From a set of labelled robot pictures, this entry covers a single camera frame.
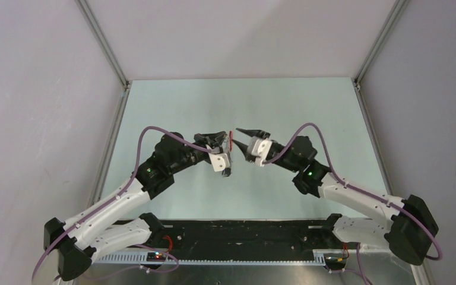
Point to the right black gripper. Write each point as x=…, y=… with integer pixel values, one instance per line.
x=257, y=132

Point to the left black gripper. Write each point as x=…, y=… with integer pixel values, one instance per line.
x=214, y=140

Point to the black key tag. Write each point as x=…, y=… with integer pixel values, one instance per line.
x=226, y=172

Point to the steel key holder red handle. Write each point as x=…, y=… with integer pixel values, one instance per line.
x=230, y=141

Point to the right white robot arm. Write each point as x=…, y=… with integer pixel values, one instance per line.
x=405, y=226

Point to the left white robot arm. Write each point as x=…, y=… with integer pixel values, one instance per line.
x=84, y=238

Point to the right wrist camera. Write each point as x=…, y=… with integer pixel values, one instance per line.
x=258, y=150

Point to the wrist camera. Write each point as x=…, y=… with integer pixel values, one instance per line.
x=258, y=150
x=220, y=162

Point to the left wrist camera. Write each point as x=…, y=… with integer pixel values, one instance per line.
x=220, y=162

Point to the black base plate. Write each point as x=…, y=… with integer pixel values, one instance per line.
x=243, y=240

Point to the left aluminium corner post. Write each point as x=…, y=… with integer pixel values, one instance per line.
x=102, y=41

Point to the aluminium corner post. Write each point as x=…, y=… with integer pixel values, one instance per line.
x=102, y=41
x=382, y=36

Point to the right aluminium corner post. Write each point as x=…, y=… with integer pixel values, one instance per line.
x=382, y=36

